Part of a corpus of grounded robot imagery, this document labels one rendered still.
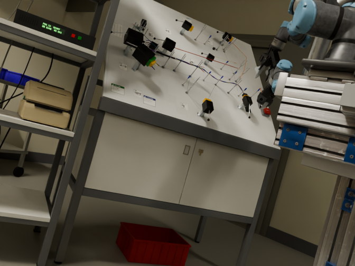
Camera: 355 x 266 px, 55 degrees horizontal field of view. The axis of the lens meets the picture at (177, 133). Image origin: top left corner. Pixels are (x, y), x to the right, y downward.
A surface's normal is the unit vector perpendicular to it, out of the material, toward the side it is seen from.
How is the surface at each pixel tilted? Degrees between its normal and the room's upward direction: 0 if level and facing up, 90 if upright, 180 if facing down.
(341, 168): 90
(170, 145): 90
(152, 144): 90
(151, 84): 50
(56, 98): 72
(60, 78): 90
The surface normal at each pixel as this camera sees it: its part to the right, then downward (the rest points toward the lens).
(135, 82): 0.49, -0.54
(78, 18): 0.76, 0.22
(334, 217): -0.58, -0.17
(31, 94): 0.53, -0.18
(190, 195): 0.41, 0.11
